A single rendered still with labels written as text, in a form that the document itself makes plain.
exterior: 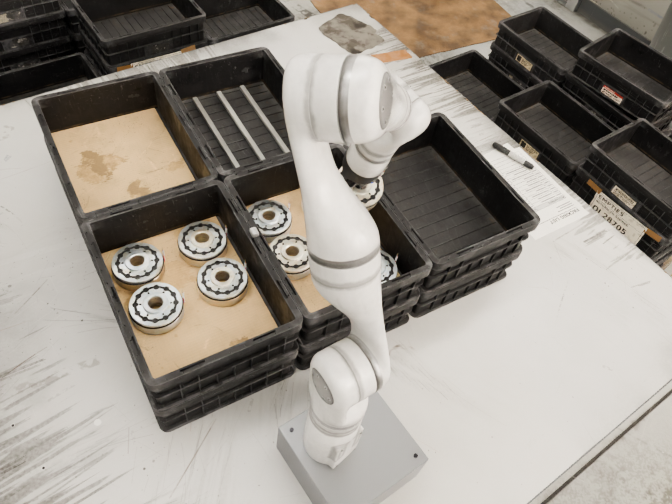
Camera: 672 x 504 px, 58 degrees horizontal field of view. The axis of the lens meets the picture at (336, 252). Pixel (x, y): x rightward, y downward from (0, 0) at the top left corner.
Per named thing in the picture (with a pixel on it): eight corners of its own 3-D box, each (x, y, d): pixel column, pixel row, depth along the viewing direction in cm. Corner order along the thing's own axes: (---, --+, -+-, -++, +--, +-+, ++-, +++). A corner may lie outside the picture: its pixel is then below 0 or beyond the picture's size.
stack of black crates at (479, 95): (519, 141, 272) (538, 100, 253) (471, 163, 259) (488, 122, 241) (460, 89, 289) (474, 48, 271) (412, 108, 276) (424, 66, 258)
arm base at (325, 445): (362, 441, 112) (378, 405, 99) (326, 475, 108) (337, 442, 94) (328, 405, 116) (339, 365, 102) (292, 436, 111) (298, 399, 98)
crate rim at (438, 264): (540, 227, 136) (544, 221, 134) (433, 273, 125) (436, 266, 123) (439, 117, 155) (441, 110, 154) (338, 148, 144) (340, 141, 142)
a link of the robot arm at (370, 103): (423, 73, 83) (363, 71, 85) (381, 49, 57) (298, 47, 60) (418, 141, 84) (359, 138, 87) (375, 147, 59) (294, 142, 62)
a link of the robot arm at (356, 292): (397, 248, 75) (333, 279, 71) (399, 392, 91) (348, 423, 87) (354, 217, 81) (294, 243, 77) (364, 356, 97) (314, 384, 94)
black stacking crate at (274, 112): (332, 176, 152) (338, 142, 143) (222, 212, 140) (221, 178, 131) (264, 82, 171) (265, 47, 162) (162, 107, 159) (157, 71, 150)
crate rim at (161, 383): (305, 328, 114) (306, 322, 112) (149, 396, 102) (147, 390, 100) (221, 185, 133) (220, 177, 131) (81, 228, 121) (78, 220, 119)
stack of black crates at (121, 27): (180, 71, 273) (171, -25, 237) (213, 110, 260) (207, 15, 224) (93, 97, 256) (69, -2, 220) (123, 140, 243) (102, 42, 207)
